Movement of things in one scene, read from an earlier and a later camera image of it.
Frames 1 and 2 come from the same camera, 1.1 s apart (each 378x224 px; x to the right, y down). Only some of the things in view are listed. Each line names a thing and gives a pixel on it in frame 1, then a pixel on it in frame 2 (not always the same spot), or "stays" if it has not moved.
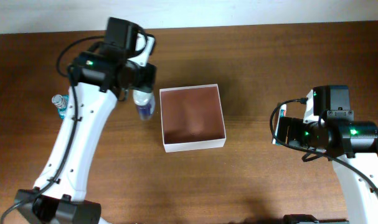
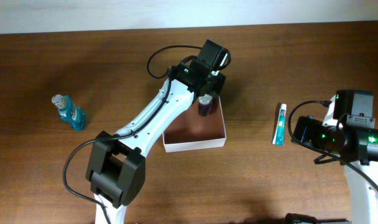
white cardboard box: (192, 117) stays
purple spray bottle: (145, 101) → (204, 104)
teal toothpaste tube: (282, 114) stays
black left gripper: (147, 83) → (217, 88)
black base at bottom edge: (296, 218) stays
